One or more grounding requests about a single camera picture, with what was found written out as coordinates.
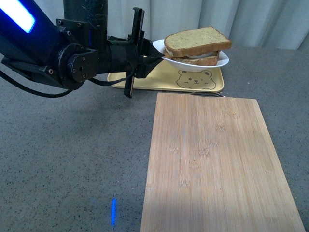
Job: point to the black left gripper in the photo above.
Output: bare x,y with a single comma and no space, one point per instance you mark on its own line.
136,55

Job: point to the bread slice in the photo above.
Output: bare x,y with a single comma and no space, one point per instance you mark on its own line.
196,41
201,62

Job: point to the fried egg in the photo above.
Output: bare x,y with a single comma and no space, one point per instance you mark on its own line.
199,56

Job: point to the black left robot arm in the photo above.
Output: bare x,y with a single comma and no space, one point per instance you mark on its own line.
74,49

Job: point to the yellow bear tray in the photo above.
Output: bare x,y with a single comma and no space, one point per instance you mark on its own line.
168,77

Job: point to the bamboo cutting board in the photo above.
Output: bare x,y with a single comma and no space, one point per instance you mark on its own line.
213,168

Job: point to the grey curtain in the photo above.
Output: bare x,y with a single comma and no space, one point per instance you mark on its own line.
282,24

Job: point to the metal cutting board handle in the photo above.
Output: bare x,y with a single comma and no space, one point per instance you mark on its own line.
207,94

